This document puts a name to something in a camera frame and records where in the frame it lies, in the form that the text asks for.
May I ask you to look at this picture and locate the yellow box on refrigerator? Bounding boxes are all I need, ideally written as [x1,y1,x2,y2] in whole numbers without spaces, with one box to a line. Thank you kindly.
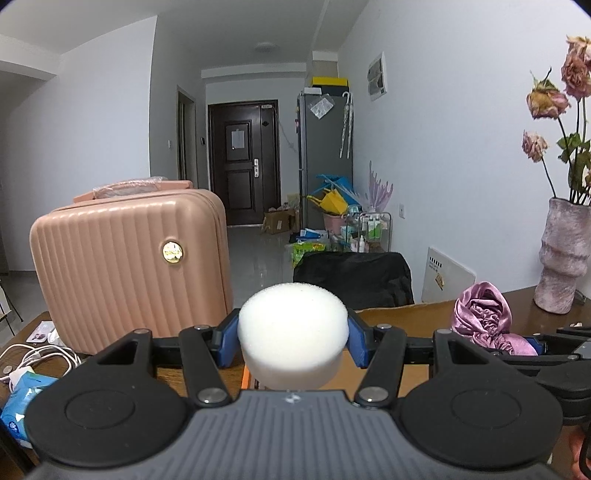
[310,76,349,88]

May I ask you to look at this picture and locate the dried pink roses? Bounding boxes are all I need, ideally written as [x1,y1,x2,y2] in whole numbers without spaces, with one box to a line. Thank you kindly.
[526,35,590,206]

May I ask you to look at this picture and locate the blue tissue pack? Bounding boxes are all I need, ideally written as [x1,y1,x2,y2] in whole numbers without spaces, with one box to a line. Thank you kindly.
[1,370,56,449]

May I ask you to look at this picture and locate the wire trolley with bottles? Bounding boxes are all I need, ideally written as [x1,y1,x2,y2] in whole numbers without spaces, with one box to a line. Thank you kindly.
[341,212,392,253]

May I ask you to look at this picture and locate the pink ribbed suitcase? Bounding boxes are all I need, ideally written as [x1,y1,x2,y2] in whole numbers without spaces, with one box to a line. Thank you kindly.
[29,181,233,355]

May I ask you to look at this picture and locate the white round sponge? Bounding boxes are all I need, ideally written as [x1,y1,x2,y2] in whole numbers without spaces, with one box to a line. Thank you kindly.
[238,283,349,390]

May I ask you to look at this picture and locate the dark brown entrance door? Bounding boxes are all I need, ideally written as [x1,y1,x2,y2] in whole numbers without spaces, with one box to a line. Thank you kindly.
[207,100,280,226]

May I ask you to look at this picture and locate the pink textured vase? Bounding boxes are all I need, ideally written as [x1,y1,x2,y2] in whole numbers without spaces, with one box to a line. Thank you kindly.
[534,198,590,315]

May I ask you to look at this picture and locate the white panel against wall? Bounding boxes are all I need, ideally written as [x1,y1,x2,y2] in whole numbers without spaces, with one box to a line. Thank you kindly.
[421,247,476,303]

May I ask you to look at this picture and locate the grey refrigerator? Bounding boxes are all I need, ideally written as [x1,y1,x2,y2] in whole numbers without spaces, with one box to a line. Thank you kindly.
[297,92,353,229]

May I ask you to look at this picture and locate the cardboard box on floor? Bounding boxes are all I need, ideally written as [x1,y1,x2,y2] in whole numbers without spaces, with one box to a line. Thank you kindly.
[262,208,297,235]

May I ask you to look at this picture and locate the wall electrical panel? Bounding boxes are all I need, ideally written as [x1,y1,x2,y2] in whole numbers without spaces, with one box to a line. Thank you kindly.
[367,52,388,101]

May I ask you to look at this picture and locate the black chair back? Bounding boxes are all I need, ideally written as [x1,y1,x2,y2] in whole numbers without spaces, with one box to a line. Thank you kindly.
[294,251,415,310]

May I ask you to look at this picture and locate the pink satin scrunchie bonnet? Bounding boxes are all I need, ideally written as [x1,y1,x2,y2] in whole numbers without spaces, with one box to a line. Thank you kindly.
[451,281,538,356]

